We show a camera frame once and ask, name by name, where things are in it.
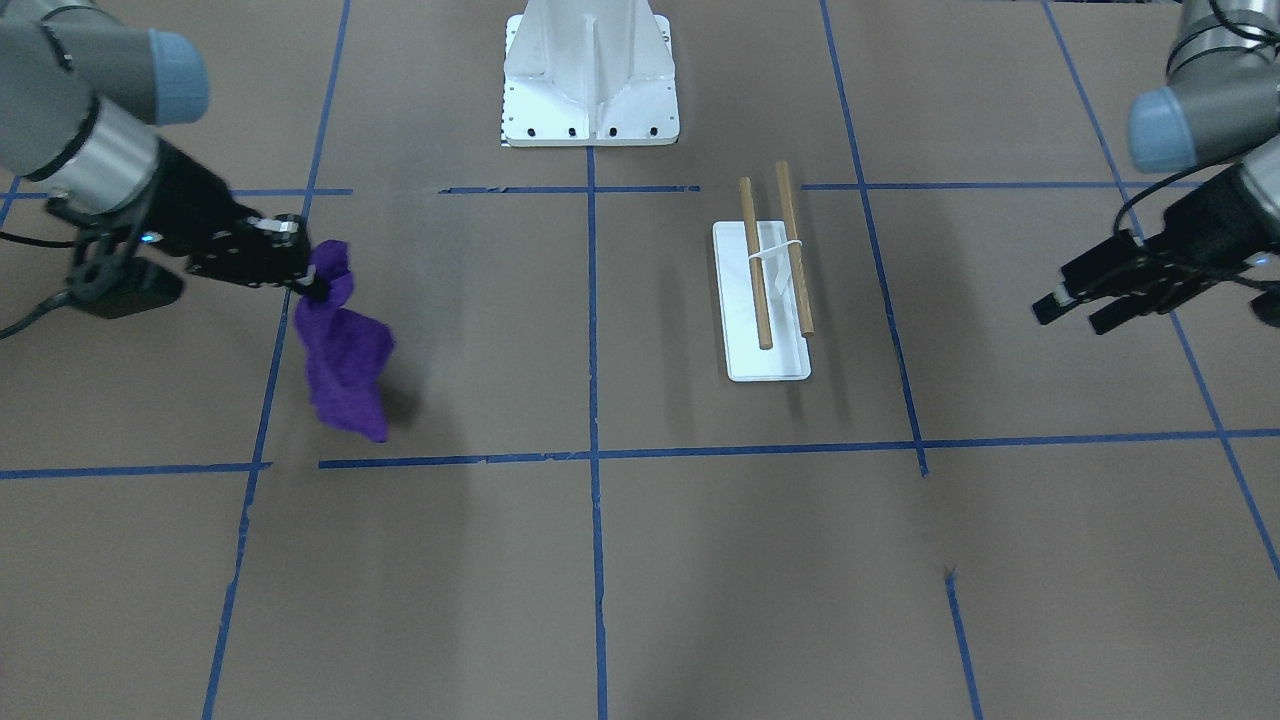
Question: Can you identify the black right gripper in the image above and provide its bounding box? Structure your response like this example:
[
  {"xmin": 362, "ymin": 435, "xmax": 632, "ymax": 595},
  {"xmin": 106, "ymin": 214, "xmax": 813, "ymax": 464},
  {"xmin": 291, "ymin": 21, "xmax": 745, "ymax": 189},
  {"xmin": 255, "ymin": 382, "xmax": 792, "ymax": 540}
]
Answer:
[{"xmin": 141, "ymin": 140, "xmax": 332, "ymax": 304}]

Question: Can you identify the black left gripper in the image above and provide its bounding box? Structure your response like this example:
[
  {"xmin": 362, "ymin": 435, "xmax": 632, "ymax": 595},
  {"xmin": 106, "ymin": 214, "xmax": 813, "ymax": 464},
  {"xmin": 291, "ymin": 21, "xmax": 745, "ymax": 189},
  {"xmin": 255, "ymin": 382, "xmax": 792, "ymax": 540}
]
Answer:
[{"xmin": 1032, "ymin": 179, "xmax": 1277, "ymax": 336}]

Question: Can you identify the purple towel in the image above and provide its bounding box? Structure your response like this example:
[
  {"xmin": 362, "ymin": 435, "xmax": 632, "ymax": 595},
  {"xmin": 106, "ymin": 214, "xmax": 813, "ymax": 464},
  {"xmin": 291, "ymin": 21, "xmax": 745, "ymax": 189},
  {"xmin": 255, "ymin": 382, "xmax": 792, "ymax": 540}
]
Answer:
[{"xmin": 294, "ymin": 240, "xmax": 396, "ymax": 443}]

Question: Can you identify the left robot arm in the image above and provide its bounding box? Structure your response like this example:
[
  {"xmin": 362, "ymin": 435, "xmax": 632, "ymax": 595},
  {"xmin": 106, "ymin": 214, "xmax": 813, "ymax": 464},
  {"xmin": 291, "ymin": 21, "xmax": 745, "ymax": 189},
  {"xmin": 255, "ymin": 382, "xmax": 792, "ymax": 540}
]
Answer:
[{"xmin": 1032, "ymin": 1, "xmax": 1279, "ymax": 334}]

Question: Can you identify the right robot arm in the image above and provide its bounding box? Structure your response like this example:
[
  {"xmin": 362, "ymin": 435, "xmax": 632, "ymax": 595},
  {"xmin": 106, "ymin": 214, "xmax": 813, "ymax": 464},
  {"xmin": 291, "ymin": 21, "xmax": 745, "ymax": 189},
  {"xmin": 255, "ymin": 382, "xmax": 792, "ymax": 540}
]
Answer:
[{"xmin": 1, "ymin": 1, "xmax": 329, "ymax": 319}]

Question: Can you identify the white towel rack base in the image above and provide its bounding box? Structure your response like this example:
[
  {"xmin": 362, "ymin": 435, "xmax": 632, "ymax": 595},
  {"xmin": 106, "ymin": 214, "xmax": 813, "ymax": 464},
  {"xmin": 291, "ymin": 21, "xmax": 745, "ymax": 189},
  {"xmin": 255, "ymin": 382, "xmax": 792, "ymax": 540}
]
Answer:
[{"xmin": 712, "ymin": 220, "xmax": 812, "ymax": 383}]

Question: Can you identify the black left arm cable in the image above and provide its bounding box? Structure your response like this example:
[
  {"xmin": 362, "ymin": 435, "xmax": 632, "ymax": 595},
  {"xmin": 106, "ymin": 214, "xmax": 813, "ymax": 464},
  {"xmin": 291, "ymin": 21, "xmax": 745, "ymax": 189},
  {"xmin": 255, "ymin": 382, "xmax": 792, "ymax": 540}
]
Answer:
[{"xmin": 1112, "ymin": 165, "xmax": 1216, "ymax": 241}]

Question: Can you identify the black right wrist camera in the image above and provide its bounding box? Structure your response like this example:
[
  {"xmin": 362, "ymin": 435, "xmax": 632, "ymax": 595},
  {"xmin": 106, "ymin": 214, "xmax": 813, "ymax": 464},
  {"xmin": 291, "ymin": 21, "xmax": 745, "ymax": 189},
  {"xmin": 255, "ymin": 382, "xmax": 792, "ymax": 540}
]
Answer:
[{"xmin": 45, "ymin": 197, "xmax": 186, "ymax": 319}]

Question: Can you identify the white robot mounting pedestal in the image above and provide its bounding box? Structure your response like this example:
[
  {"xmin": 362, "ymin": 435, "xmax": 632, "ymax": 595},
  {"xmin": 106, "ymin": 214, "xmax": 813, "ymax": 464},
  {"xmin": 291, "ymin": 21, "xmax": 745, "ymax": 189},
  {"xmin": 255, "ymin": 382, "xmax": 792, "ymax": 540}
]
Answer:
[{"xmin": 500, "ymin": 1, "xmax": 681, "ymax": 149}]

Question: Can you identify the white rack bracket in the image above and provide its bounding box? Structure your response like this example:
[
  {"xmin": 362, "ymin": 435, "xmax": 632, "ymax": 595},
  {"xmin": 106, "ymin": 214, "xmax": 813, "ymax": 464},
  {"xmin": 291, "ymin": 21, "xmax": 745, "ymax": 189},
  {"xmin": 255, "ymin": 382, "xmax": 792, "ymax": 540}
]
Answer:
[{"xmin": 748, "ymin": 240, "xmax": 804, "ymax": 302}]

